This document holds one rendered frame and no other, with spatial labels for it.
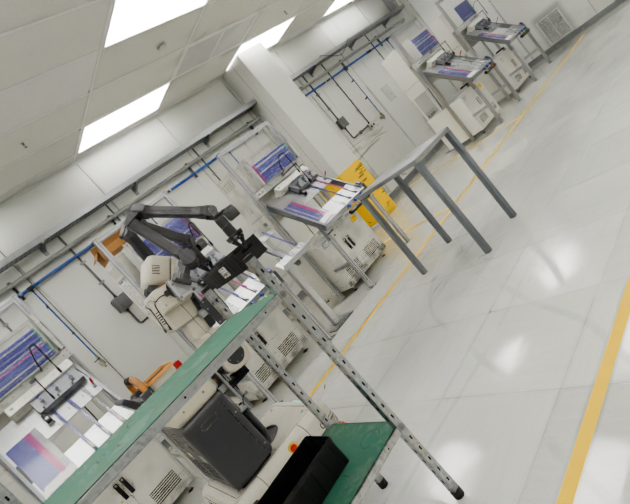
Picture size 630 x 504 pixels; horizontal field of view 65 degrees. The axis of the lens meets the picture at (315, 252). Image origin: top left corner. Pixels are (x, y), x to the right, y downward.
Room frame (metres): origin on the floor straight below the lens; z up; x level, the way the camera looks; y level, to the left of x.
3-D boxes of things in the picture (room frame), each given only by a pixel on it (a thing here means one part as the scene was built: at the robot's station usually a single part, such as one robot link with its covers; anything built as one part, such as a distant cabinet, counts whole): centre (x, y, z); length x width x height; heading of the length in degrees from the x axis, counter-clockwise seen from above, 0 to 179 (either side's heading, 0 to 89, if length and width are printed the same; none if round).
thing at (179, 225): (4.30, 0.92, 1.52); 0.51 x 0.13 x 0.27; 126
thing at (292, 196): (5.07, -0.26, 0.65); 1.01 x 0.73 x 1.29; 36
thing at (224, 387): (2.61, 0.78, 0.68); 0.28 x 0.27 x 0.25; 32
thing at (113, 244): (4.48, 1.18, 1.82); 0.68 x 0.30 x 0.20; 126
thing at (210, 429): (2.43, 0.97, 0.59); 0.55 x 0.34 x 0.83; 32
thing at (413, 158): (3.55, -0.89, 0.40); 0.70 x 0.45 x 0.80; 31
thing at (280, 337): (4.36, 1.04, 0.31); 0.70 x 0.65 x 0.62; 126
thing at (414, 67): (7.27, -3.03, 0.95); 1.36 x 0.82 x 1.90; 36
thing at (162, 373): (2.41, 0.99, 0.87); 0.23 x 0.15 x 0.11; 32
